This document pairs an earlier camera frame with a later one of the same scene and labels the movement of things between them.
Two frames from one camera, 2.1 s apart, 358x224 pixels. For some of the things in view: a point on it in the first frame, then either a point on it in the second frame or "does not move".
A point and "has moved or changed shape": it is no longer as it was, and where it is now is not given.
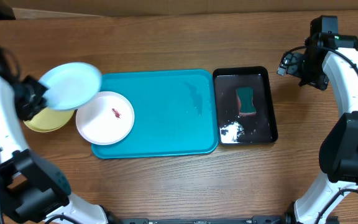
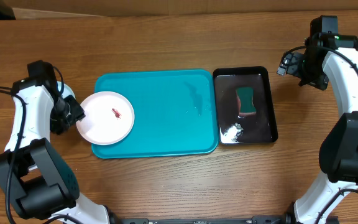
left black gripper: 33,109 → 78,114
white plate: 109,119 does not move
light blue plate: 71,86 has moved or changed shape
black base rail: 280,219 does not move
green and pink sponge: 244,97 does not move
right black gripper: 305,69 does not move
